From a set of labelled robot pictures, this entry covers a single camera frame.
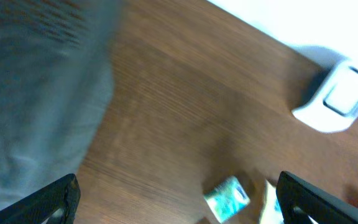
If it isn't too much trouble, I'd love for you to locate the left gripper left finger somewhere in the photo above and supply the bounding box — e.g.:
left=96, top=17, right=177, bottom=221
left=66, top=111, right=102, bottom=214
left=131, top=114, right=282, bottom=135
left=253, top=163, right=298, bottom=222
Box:
left=0, top=174, right=81, bottom=224

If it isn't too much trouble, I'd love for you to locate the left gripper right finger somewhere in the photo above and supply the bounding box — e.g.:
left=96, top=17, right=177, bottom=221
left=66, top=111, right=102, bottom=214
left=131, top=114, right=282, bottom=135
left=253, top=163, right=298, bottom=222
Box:
left=276, top=171, right=358, bottom=224

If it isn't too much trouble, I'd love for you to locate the beige snack bag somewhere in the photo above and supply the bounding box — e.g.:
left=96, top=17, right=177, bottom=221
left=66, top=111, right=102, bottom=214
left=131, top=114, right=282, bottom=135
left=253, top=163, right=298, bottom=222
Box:
left=259, top=180, right=284, bottom=224

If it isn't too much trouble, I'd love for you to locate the teal tissue pack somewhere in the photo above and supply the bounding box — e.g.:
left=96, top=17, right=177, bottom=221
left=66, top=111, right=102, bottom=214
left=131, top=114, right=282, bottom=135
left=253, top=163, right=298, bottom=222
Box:
left=203, top=175, right=250, bottom=223

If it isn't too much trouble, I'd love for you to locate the white barcode scanner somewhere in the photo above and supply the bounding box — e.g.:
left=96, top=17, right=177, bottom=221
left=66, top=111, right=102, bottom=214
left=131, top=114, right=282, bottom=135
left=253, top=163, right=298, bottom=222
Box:
left=291, top=60, right=358, bottom=133

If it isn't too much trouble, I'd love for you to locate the grey plastic mesh basket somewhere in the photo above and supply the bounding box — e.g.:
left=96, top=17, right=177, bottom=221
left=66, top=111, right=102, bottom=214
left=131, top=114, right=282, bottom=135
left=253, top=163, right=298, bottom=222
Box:
left=0, top=0, right=123, bottom=210

